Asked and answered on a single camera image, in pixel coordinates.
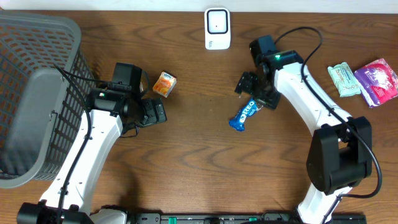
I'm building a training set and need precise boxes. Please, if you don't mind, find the grey plastic basket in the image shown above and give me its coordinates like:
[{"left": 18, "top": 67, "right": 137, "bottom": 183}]
[{"left": 1, "top": 11, "right": 94, "bottom": 189}]

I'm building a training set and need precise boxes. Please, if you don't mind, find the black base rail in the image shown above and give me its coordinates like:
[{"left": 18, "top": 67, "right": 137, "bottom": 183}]
[{"left": 134, "top": 212, "right": 368, "bottom": 224}]

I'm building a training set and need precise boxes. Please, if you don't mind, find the blue cookie packet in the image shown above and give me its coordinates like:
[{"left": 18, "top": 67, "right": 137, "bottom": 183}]
[{"left": 229, "top": 98, "right": 262, "bottom": 132}]

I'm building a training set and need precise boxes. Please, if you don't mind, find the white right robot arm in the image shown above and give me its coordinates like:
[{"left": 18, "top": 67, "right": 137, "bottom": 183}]
[{"left": 229, "top": 35, "right": 372, "bottom": 223}]

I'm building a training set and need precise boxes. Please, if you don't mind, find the white barcode scanner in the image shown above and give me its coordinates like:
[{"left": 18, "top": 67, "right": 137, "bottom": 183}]
[{"left": 204, "top": 7, "right": 231, "bottom": 50}]

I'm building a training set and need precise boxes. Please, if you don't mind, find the orange tissue pack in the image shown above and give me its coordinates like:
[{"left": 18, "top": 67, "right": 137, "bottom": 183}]
[{"left": 152, "top": 72, "right": 177, "bottom": 98}]

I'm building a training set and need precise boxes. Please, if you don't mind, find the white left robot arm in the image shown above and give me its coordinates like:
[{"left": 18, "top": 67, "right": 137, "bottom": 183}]
[{"left": 17, "top": 88, "right": 167, "bottom": 223}]

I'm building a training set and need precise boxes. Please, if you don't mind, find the purple snack package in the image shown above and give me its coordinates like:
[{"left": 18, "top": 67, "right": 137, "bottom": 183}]
[{"left": 354, "top": 58, "right": 397, "bottom": 108}]

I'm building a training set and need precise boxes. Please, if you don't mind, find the teal wipes packet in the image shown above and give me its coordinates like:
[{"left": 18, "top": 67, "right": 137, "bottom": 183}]
[{"left": 327, "top": 62, "right": 361, "bottom": 97}]

